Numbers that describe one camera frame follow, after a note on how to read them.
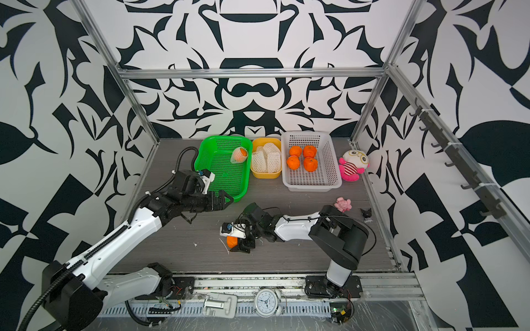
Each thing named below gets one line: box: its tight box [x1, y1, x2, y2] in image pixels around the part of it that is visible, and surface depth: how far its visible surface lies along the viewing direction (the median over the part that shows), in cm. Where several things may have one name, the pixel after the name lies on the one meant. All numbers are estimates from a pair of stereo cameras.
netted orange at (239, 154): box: [230, 146, 249, 164], surface depth 107 cm
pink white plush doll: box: [338, 149, 370, 182], surface depth 104 cm
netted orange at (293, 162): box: [286, 155, 301, 171], surface depth 106 cm
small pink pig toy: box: [334, 196, 353, 213], surface depth 95 cm
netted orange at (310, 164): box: [303, 156, 319, 173], surface depth 106 cm
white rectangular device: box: [202, 293, 238, 319], surface depth 71 cm
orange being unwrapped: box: [288, 145, 303, 156], surface depth 111 cm
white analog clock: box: [253, 288, 282, 318], surface depth 70 cm
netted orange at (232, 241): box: [226, 235, 239, 249], surface depth 81 cm
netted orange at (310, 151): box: [302, 144, 318, 158], surface depth 110 cm
